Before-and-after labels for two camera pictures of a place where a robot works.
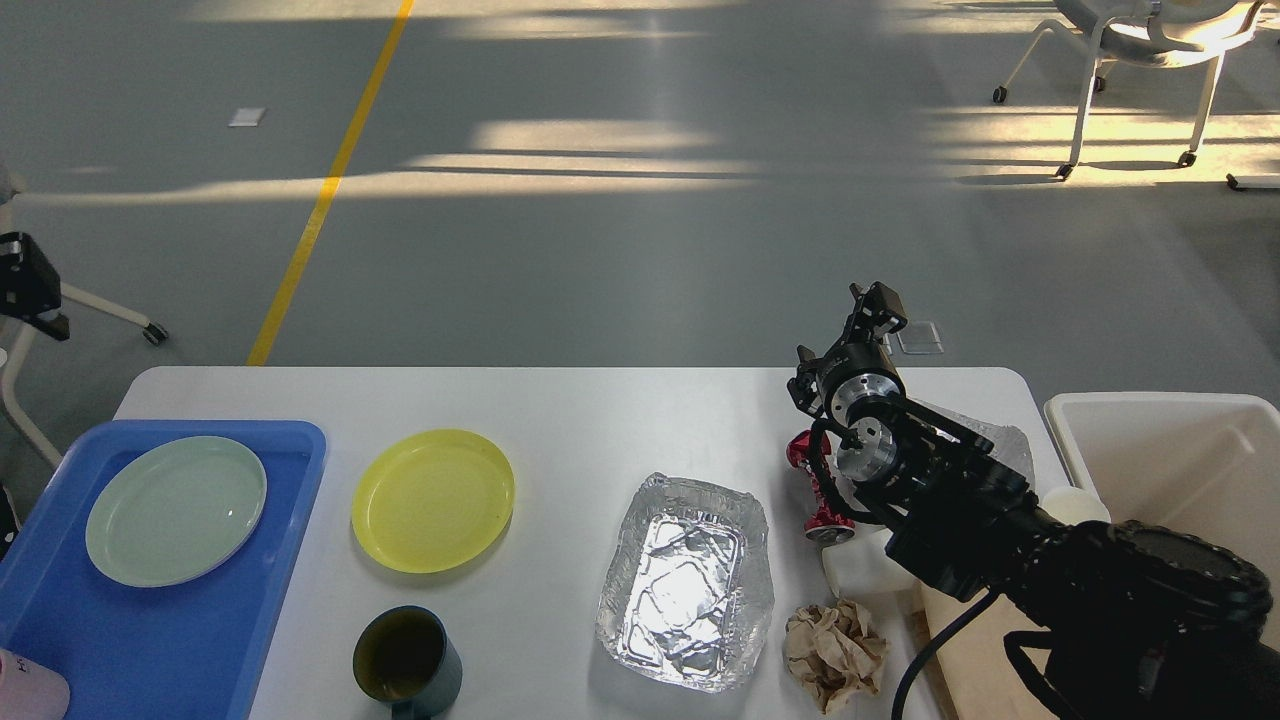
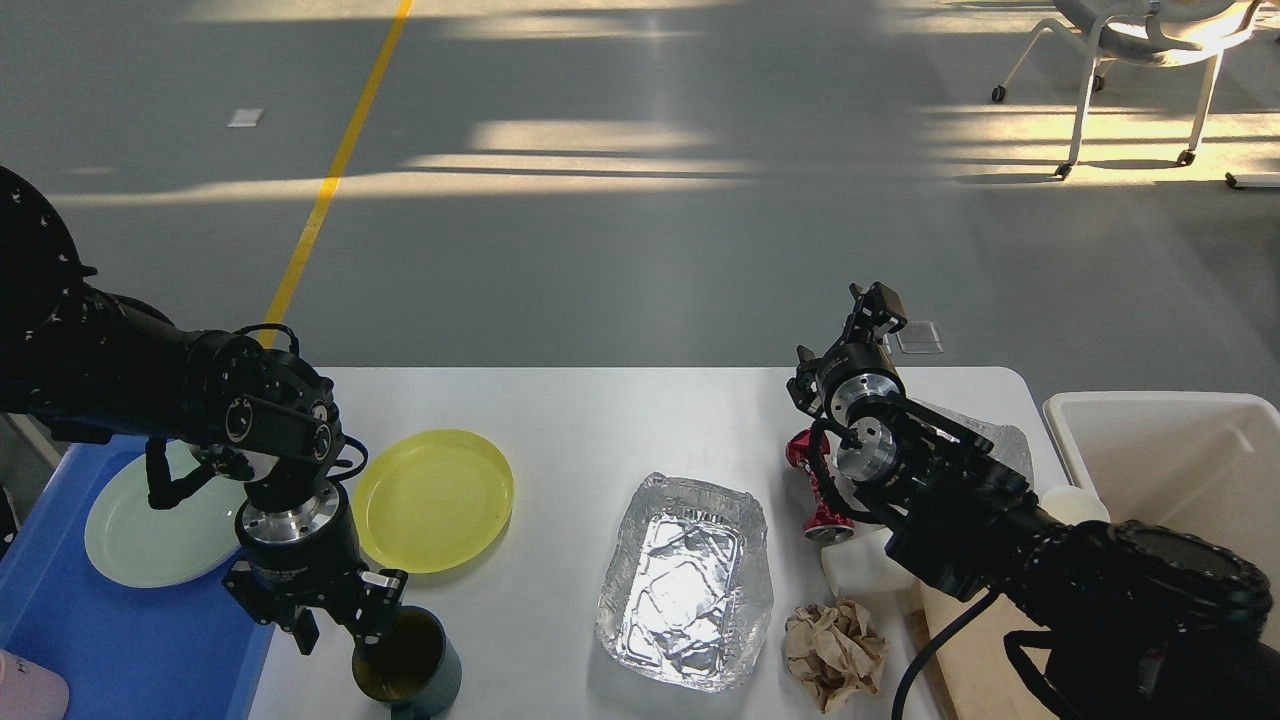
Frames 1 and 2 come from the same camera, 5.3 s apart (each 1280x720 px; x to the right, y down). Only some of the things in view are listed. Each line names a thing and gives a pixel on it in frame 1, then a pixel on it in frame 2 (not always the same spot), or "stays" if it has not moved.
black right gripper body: x=842 y=377 stays
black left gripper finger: x=30 y=284 to x=380 y=593
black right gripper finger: x=886 y=308 stays
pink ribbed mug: x=29 y=691 stays
